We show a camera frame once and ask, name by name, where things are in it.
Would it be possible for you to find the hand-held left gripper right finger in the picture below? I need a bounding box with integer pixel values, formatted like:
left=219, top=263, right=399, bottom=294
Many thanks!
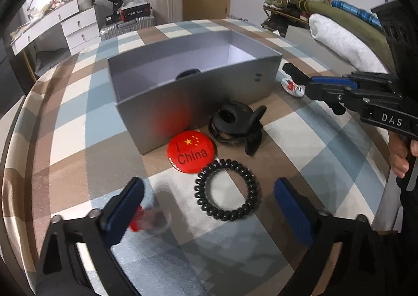
left=274, top=177, right=390, bottom=296

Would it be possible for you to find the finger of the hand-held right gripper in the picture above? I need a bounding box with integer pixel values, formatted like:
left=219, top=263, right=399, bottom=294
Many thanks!
left=305, top=81, right=360, bottom=116
left=312, top=76, right=356, bottom=88

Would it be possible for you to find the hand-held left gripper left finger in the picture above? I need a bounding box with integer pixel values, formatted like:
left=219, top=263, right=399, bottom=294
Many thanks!
left=36, top=177, right=146, bottom=296

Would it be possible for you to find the small red clear ornament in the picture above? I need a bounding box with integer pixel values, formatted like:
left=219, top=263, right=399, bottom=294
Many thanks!
left=129, top=205, right=172, bottom=235

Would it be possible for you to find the grey cardboard box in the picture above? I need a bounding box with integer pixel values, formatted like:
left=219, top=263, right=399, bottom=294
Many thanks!
left=107, top=30, right=282, bottom=155

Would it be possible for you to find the black claw hair clip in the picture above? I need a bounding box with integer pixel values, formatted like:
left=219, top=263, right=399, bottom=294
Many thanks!
left=208, top=102, right=268, bottom=156
left=175, top=69, right=202, bottom=80

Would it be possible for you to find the person's right hand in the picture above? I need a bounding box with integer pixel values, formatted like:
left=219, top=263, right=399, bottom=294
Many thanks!
left=388, top=135, right=418, bottom=179

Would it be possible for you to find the white round badge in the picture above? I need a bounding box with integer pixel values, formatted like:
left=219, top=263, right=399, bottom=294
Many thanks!
left=281, top=77, right=306, bottom=96

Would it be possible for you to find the white rolled blanket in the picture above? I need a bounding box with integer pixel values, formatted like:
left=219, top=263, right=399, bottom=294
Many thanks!
left=309, top=13, right=391, bottom=73

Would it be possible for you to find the olive green rolled blanket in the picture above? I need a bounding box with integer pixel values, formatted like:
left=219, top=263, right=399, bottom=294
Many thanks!
left=302, top=0, right=392, bottom=71

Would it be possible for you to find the blue plaid cloth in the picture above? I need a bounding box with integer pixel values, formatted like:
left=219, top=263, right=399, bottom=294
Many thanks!
left=331, top=0, right=382, bottom=27

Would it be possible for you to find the checkered blanket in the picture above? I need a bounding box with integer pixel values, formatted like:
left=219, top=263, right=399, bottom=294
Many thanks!
left=2, top=18, right=402, bottom=296

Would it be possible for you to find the red round badge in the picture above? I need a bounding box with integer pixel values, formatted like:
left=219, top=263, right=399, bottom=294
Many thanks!
left=166, top=132, right=219, bottom=174

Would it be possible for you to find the silver suitcase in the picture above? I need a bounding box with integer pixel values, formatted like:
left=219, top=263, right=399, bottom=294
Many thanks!
left=100, top=17, right=155, bottom=42

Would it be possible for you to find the white desk with drawers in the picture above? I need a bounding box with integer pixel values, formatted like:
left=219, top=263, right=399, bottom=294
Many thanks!
left=11, top=0, right=100, bottom=56

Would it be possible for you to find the black box with red stripe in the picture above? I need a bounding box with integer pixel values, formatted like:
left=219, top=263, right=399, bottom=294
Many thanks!
left=119, top=2, right=152, bottom=20

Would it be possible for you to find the large black spiral hair tie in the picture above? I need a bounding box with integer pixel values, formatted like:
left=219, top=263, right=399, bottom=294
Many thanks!
left=194, top=159, right=258, bottom=222

